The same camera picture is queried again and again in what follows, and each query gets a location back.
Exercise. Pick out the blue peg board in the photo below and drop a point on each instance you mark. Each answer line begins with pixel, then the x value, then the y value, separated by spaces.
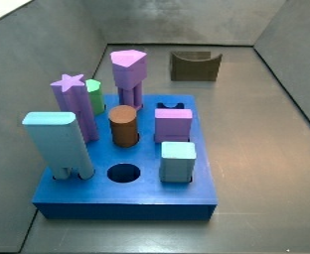
pixel 125 190

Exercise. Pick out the purple star peg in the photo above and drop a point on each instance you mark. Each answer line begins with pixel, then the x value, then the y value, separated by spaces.
pixel 72 97

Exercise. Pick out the light blue arch peg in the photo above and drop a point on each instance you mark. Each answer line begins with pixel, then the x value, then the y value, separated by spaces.
pixel 56 135

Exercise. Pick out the brown round peg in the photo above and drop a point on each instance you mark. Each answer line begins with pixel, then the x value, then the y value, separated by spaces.
pixel 121 117

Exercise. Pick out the light blue square peg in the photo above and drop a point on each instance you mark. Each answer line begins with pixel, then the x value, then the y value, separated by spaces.
pixel 177 157

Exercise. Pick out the purple square peg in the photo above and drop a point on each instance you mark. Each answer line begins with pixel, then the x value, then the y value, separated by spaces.
pixel 172 124

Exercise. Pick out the purple pentagon peg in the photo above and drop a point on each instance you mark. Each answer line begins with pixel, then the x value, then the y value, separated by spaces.
pixel 129 72

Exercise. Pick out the green hexagon peg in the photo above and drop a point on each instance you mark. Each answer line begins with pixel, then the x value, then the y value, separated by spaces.
pixel 94 96

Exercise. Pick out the black curved stand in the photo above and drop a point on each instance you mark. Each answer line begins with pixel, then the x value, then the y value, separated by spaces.
pixel 193 66

